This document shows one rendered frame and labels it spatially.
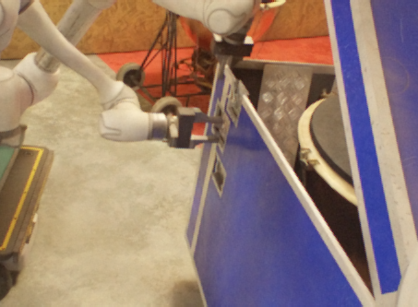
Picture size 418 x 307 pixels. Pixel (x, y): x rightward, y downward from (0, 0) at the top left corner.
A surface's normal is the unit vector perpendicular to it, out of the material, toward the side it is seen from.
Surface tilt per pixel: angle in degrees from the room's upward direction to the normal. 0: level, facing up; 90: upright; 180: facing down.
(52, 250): 0
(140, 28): 90
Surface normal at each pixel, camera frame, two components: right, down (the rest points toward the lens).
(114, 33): 0.55, 0.50
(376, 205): -0.96, -0.04
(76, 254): 0.16, -0.85
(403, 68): 0.26, -0.36
